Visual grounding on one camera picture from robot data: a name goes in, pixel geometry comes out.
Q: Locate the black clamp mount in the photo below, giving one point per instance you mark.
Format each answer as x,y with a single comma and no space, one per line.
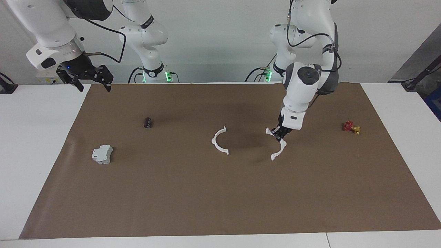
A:
7,86

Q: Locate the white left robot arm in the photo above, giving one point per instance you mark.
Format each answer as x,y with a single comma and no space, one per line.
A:
306,79

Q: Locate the brown paper table mat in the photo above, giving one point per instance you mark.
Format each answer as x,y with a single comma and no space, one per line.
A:
220,193

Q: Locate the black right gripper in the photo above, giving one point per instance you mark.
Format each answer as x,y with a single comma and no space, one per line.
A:
82,70

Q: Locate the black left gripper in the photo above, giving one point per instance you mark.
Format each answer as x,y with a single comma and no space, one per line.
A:
283,128

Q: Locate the blue box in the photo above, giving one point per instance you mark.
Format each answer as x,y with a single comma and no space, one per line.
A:
434,103

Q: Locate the white wall socket box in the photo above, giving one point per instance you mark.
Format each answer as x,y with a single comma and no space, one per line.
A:
46,78

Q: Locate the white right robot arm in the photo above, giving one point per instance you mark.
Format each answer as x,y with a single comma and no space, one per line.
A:
44,27

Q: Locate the white circuit breaker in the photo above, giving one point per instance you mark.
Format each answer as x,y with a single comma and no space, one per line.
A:
102,154

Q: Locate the black stand pole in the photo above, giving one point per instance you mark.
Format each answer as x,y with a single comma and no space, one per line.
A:
418,77

